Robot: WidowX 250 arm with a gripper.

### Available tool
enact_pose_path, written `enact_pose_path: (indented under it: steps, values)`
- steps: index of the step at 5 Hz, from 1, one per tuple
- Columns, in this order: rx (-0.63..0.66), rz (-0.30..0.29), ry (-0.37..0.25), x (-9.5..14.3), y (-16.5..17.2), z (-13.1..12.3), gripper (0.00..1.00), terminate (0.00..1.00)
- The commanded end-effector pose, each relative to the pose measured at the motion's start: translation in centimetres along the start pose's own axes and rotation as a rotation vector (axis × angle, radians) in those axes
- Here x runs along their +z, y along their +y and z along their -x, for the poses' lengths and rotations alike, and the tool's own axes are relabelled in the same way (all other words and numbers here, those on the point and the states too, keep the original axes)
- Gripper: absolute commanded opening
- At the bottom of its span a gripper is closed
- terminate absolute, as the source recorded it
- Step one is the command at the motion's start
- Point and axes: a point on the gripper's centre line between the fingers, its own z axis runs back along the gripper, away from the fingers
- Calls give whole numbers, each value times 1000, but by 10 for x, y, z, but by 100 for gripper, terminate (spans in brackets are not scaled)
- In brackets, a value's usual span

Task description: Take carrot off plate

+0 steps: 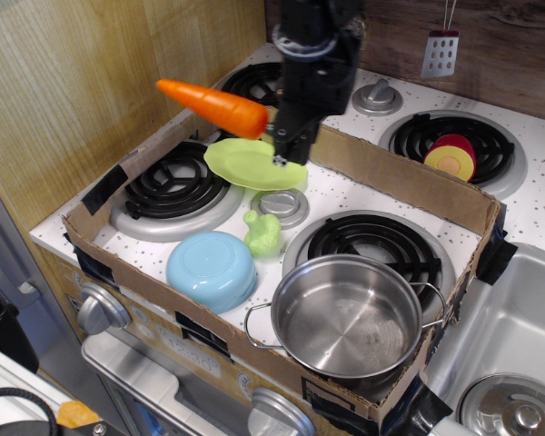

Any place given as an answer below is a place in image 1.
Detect front left black burner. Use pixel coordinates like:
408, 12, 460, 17
110, 140, 244, 243

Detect yellow-green plastic plate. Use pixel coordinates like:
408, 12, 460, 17
203, 138, 308, 191

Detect grey stove knob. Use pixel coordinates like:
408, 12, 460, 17
251, 189, 310, 230
352, 79, 403, 116

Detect hanging metal spatula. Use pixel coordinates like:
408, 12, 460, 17
421, 1, 460, 80

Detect back left black burner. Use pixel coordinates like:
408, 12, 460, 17
221, 62, 282, 107

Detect stainless steel sink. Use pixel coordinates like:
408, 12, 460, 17
425, 244, 545, 435

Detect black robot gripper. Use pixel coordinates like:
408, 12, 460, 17
272, 22, 366, 166

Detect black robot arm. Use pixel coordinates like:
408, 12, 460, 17
270, 1, 365, 165

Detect silver oven door handle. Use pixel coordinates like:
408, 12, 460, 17
82, 333, 249, 435

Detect green toy broccoli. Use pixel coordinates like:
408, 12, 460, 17
243, 210, 282, 258

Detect front right black burner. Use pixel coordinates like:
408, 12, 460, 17
282, 210, 455, 322

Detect orange toy carrot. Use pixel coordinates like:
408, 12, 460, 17
155, 79, 269, 140

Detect black burner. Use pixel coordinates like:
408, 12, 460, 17
110, 140, 244, 243
221, 62, 282, 107
379, 110, 528, 197
282, 210, 455, 322

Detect left silver oven knob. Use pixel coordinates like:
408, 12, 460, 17
77, 282, 132, 335

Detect back right black burner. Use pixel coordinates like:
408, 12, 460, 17
379, 110, 528, 197

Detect grey back stove knob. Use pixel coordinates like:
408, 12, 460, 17
352, 79, 403, 116

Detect silver oven knob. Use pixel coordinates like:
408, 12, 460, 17
247, 388, 316, 436
77, 282, 132, 335

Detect grey centre stove knob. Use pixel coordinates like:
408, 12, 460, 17
251, 189, 310, 230

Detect black cable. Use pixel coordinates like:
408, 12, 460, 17
0, 387, 59, 436

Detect light blue upturned bowl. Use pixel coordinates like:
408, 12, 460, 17
165, 231, 257, 314

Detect right silver oven knob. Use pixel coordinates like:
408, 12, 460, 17
247, 388, 316, 436

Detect cardboard fence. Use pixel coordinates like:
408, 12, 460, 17
63, 111, 505, 435

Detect red yellow toy fruit half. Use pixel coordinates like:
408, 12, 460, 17
423, 134, 477, 182

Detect orange yellow object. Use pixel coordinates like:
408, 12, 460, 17
56, 400, 101, 429

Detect steel pot lid in sink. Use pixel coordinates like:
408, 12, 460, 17
456, 373, 545, 435

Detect stainless steel pot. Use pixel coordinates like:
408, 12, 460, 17
266, 254, 448, 380

